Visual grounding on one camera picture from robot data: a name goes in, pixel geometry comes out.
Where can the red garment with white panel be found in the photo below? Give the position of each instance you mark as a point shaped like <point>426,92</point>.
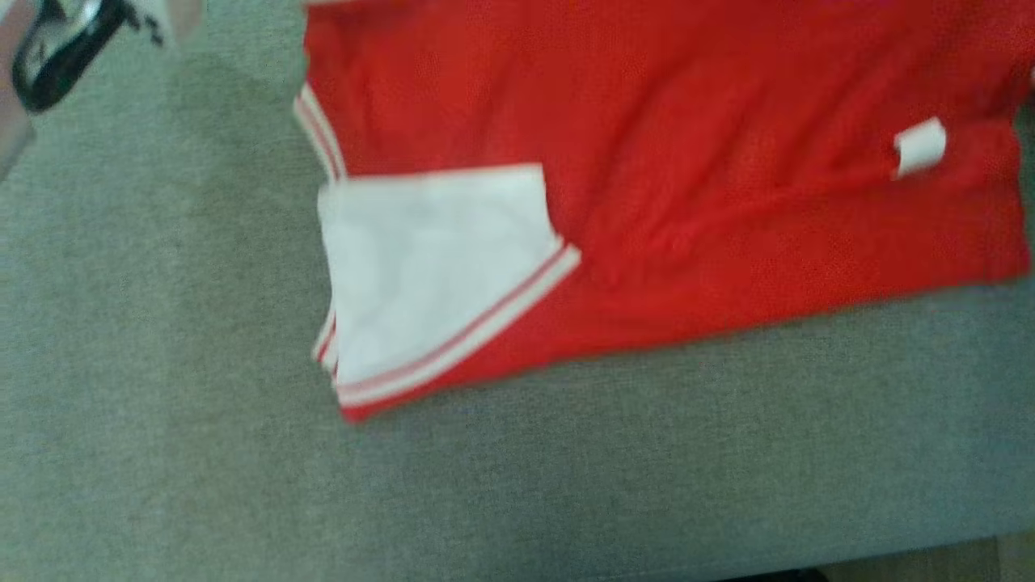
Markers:
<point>687,121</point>

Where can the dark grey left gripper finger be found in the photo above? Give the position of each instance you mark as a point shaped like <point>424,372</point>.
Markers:
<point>31,56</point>
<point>77,69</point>

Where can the grey fabric sofa seat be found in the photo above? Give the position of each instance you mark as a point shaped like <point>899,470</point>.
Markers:
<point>242,453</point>

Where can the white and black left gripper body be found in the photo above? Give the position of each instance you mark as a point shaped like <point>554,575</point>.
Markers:
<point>149,18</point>

